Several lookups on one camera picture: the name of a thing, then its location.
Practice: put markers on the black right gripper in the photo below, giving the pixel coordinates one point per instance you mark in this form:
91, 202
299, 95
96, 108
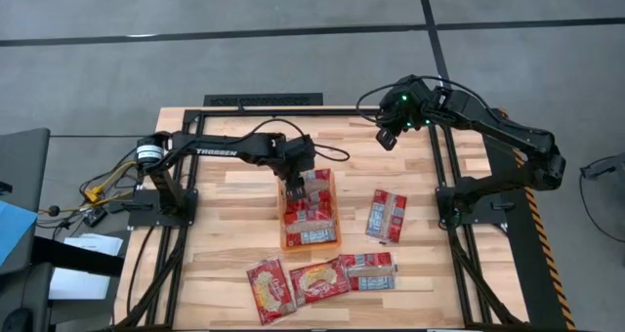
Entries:
405, 105

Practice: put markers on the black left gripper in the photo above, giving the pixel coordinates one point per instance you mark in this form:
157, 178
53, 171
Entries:
298, 156

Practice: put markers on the red popcorn bag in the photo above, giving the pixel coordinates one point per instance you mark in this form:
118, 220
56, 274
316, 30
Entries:
312, 232
386, 216
268, 290
320, 185
370, 272
320, 280

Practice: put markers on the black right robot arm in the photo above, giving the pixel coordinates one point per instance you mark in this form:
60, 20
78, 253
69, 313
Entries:
512, 132

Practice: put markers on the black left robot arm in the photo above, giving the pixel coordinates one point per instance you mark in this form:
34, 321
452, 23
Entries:
215, 144

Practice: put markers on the orange plastic basket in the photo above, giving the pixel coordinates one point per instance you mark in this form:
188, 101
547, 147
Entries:
280, 215

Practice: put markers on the black floor vent grate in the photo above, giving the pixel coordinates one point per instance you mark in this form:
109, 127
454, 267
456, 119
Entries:
263, 99

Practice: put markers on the black hazard-striped floor mat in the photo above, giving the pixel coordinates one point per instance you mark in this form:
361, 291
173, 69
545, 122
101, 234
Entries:
525, 254

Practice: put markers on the black power adapter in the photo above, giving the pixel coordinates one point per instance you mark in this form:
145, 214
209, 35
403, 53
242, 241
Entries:
95, 217

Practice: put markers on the white paper sheet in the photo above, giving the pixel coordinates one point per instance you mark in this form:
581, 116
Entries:
97, 244
80, 283

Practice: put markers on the black flat bar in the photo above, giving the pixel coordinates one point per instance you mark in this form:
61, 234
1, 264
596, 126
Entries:
78, 259

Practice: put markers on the grey panel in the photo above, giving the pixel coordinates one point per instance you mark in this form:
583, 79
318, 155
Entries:
22, 161

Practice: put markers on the blue folder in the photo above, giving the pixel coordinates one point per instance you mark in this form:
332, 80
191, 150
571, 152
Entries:
12, 229

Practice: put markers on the black office chair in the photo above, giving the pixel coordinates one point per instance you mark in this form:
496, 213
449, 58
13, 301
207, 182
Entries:
24, 298

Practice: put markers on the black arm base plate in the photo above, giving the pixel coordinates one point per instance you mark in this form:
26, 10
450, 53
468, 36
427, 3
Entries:
488, 215
146, 207

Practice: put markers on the grey metal bracket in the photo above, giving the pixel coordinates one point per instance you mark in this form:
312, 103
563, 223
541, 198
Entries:
605, 166

